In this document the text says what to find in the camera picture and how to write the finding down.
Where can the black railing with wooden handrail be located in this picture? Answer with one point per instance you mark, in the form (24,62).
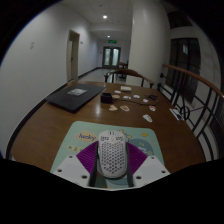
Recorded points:
(196,79)

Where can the open side doorway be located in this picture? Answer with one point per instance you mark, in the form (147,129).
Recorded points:
(74,55)

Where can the red and white sticker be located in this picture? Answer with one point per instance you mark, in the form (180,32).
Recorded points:
(152,108)

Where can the black closed laptop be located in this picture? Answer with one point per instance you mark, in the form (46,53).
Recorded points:
(75,96)

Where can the dark window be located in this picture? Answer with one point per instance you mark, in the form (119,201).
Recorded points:
(185,66)

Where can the small black box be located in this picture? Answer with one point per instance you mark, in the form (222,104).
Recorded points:
(106,98)

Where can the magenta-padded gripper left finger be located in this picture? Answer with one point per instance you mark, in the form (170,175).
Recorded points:
(70,169)

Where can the small white flat box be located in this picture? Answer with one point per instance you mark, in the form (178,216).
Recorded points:
(126,88)

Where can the white honeycomb computer mouse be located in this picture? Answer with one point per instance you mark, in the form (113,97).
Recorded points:
(111,155)

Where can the wooden armchair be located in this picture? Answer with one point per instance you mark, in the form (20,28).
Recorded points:
(128,72)

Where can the round ceiling light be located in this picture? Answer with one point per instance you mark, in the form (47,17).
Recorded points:
(105,16)

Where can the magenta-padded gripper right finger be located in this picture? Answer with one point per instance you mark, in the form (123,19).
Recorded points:
(150,169)

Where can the green exit sign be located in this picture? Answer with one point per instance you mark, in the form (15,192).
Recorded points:
(112,41)

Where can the teal printed mouse pad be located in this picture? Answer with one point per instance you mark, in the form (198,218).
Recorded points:
(83,131)

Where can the glass double door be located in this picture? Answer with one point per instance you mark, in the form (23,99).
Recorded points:
(111,57)

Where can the beige heart sticker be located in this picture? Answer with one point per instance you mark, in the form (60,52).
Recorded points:
(113,107)

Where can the orange sticker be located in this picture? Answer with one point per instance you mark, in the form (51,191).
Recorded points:
(124,108)

